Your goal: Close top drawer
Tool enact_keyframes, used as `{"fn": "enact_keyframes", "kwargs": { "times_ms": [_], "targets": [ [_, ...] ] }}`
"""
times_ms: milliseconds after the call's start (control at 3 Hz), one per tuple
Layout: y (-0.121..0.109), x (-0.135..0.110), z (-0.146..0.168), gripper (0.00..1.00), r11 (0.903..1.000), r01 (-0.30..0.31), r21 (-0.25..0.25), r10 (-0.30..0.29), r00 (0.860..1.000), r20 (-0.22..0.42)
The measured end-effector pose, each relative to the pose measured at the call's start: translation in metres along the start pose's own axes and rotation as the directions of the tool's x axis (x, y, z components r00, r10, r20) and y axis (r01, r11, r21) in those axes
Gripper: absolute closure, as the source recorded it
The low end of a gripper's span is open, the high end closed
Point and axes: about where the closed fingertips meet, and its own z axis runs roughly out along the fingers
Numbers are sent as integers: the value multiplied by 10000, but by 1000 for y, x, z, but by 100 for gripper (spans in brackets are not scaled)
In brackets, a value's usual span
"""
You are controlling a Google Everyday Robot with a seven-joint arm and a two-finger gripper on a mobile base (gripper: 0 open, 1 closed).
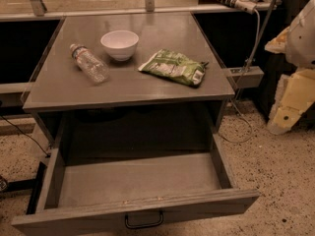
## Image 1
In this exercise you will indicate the black drawer handle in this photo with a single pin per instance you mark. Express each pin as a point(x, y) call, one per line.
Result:
point(141, 220)

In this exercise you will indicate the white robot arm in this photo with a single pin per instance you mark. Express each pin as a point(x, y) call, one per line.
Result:
point(305, 21)

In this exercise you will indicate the metal rail frame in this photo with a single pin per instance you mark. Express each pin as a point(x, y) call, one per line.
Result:
point(131, 4)

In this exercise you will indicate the grey top drawer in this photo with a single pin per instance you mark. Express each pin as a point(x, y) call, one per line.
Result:
point(93, 181)

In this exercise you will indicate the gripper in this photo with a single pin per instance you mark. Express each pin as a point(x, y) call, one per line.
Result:
point(302, 41)

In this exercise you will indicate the grey side bracket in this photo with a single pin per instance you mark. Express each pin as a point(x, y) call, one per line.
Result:
point(244, 80)

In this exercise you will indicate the dark cabinet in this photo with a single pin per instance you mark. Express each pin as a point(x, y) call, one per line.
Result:
point(274, 65)

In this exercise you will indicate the grey cabinet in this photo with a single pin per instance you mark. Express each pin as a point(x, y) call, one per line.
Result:
point(65, 102)

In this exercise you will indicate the white ceramic bowl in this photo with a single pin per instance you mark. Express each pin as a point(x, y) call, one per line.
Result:
point(120, 44)

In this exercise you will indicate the green chip bag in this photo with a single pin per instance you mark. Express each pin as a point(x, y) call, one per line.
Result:
point(176, 67)

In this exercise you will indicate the white emergency stop button box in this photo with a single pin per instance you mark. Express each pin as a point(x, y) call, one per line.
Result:
point(245, 5)

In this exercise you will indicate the clear plastic water bottle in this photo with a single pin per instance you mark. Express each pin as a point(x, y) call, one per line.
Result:
point(93, 67)

